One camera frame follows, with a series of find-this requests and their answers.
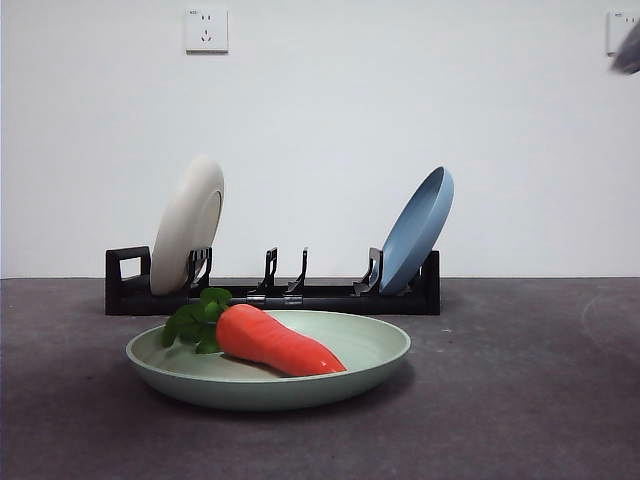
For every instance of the blue plate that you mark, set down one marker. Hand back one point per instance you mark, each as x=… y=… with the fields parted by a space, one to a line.
x=415 y=235

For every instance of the orange carrot with green leaves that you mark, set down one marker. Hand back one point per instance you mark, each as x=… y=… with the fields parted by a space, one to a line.
x=270 y=340

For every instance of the white wall socket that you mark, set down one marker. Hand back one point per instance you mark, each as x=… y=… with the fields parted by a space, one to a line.
x=615 y=31
x=206 y=31

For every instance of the pale green plate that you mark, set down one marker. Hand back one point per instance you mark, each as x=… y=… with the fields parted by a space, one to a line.
x=250 y=395

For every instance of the black plate rack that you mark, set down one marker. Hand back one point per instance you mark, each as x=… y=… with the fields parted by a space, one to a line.
x=350 y=302

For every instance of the cream white plate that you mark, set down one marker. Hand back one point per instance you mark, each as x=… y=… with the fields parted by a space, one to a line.
x=180 y=225

